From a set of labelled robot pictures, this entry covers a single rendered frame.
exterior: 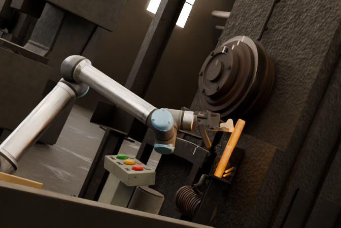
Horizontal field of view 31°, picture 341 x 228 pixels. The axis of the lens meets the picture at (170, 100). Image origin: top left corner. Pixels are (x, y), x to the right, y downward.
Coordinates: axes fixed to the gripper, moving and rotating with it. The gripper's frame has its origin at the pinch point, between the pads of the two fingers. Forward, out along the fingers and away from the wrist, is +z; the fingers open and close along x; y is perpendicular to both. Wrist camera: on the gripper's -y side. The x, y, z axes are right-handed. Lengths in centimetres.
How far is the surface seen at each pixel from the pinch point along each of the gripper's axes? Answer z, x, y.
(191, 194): -17.3, 7.1, -32.1
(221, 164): -5.1, -16.5, -14.6
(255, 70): 6.2, 26.6, 31.3
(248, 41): 2, 39, 47
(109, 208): -17, -212, -8
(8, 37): -272, 415, 73
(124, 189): -39, -56, -26
